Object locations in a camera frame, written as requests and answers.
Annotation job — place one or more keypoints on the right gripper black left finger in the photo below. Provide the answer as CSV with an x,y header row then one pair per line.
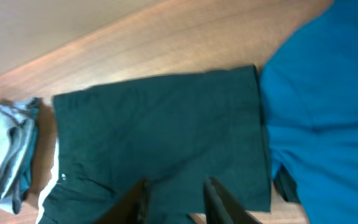
x,y
131,208

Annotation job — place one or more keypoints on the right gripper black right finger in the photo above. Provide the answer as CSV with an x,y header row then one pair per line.
x,y
221,207

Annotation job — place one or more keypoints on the folded light blue jeans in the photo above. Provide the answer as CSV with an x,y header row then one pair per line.
x,y
26,173

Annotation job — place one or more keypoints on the dark green shorts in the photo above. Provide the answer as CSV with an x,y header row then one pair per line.
x,y
174,131

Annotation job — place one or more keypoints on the blue polo shirt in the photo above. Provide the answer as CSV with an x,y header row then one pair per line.
x,y
310,95

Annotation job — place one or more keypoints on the folded grey shorts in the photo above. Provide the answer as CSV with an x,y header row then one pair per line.
x,y
15,134

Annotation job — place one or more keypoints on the black garment under blue shirt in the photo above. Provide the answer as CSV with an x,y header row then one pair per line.
x,y
286,186

